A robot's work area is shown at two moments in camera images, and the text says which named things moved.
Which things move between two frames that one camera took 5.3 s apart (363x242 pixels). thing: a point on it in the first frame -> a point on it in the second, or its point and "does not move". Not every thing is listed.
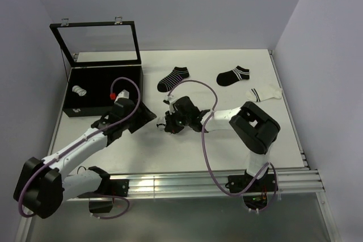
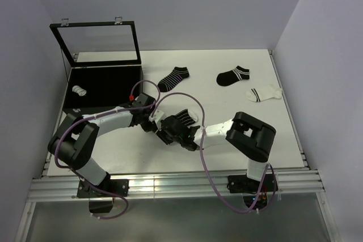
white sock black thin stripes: (78, 89) does not move
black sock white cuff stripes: (227, 77) does not move
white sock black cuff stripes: (258, 94) does not move
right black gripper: (171, 126) -> (161, 134)
